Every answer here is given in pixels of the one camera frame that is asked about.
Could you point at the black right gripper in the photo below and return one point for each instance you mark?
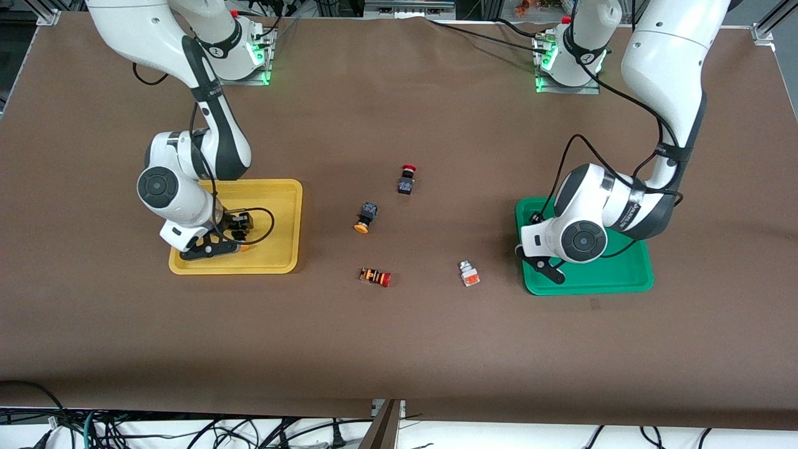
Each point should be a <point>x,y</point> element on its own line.
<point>232,224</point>

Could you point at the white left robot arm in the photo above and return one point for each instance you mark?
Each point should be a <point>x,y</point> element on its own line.
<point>661,62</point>

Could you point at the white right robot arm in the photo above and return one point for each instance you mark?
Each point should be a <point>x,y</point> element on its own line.
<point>168,187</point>

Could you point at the yellow plastic tray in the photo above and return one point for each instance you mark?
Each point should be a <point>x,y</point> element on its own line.
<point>274,212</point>

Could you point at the red button orange striped body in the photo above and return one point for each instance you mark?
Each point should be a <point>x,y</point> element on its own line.
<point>375,276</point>

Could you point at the red button black body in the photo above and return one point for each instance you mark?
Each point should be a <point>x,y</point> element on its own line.
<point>407,182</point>

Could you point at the brown table cover mat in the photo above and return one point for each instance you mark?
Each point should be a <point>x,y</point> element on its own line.
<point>399,349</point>

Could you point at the orange button white body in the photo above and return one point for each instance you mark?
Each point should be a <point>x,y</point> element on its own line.
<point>469,274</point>

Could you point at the black power plug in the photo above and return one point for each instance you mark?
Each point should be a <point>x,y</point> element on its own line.
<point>337,439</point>

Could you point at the green plastic tray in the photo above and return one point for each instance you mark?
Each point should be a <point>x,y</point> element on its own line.
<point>623,274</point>

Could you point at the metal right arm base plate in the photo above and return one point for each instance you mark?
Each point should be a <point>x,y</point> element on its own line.
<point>259,78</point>

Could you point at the aluminium table frame profile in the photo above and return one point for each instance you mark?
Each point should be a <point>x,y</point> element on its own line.
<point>386,427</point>

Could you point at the aluminium background frame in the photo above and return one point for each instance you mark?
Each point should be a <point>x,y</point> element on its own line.
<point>408,7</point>

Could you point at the aluminium corner bracket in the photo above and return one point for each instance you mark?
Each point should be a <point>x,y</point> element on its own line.
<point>764,32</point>
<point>48,17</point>

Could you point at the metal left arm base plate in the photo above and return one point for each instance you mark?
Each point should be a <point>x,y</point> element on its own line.
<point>548,87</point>

